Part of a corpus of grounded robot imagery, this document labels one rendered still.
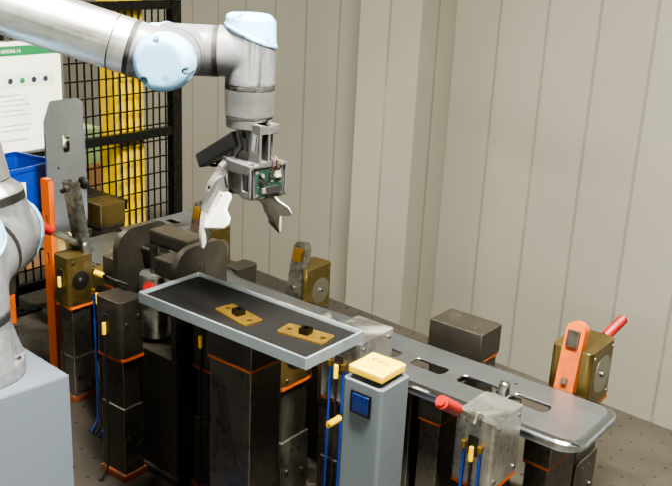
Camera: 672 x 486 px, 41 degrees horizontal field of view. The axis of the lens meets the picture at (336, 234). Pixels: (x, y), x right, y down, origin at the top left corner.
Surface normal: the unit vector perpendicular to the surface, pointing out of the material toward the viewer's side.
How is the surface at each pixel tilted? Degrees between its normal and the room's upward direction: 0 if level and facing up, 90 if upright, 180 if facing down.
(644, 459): 0
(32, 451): 90
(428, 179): 90
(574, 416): 0
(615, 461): 0
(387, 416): 90
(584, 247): 90
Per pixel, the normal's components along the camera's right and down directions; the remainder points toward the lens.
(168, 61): 0.01, 0.30
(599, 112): -0.68, 0.19
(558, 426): 0.04, -0.95
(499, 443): 0.78, 0.22
